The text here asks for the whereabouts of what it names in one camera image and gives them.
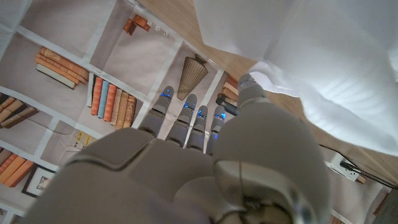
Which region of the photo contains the black power strip cord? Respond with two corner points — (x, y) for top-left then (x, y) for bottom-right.
(339, 161), (398, 189)

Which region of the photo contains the printed bookshelf backdrop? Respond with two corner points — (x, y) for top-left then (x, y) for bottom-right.
(0, 0), (389, 224)

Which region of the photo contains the white cloth napkin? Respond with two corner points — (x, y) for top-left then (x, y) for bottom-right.
(192, 0), (398, 157)

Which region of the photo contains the white power strip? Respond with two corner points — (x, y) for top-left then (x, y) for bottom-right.
(323, 152), (367, 185)

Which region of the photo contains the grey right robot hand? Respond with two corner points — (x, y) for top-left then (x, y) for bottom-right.
(20, 73), (331, 224)

